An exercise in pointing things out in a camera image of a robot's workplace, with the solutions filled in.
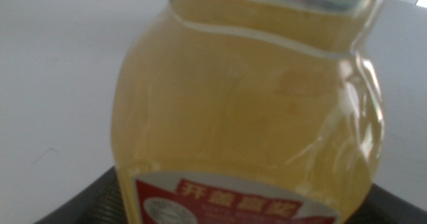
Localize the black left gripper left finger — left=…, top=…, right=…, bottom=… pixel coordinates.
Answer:
left=33, top=166, right=128, bottom=224

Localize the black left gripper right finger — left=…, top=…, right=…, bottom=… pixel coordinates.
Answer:
left=345, top=183, right=427, bottom=224

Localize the yellow tea bottle white cap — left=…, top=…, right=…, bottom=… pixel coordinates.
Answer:
left=110, top=0, right=390, bottom=224

